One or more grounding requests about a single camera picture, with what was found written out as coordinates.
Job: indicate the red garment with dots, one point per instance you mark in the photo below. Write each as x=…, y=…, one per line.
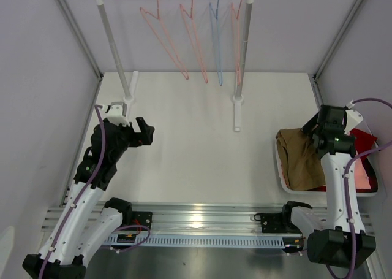
x=363, y=139

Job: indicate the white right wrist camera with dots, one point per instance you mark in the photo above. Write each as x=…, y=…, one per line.
x=352, y=117

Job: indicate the tan brown skirt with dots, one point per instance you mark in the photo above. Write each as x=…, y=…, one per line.
x=292, y=142

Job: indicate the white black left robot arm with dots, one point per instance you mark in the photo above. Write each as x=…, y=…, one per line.
x=71, y=245

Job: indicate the grey slotted cable duct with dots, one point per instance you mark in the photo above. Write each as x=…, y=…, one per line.
x=161, y=240

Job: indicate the white laundry basket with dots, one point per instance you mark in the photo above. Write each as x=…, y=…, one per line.
x=300, y=170

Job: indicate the pink garment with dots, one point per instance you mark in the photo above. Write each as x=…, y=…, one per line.
x=289, y=170

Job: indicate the pink wire hanger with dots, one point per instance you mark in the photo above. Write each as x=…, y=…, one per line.
x=157, y=26
x=235, y=16
x=188, y=19

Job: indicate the pink wire hanger rightmost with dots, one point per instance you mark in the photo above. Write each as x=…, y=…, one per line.
x=235, y=16

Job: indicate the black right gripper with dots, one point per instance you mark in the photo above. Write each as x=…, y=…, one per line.
x=311, y=124

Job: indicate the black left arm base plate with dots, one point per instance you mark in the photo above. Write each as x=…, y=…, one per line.
x=143, y=218

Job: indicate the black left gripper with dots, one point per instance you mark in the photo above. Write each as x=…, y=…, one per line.
x=139, y=138

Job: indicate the blue wire hanger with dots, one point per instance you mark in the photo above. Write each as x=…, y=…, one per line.
x=216, y=39

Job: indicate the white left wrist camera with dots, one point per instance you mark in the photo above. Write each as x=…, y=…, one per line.
x=116, y=113

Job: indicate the pink wire hanger leftmost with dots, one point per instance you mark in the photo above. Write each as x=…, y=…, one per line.
x=157, y=26

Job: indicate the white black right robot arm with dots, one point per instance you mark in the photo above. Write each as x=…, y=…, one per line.
x=341, y=240

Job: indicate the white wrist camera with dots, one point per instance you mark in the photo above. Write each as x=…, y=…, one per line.
x=352, y=117
x=116, y=113

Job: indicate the aluminium mounting rail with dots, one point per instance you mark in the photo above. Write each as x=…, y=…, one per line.
x=184, y=217

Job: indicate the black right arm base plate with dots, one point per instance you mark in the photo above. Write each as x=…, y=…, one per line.
x=275, y=223

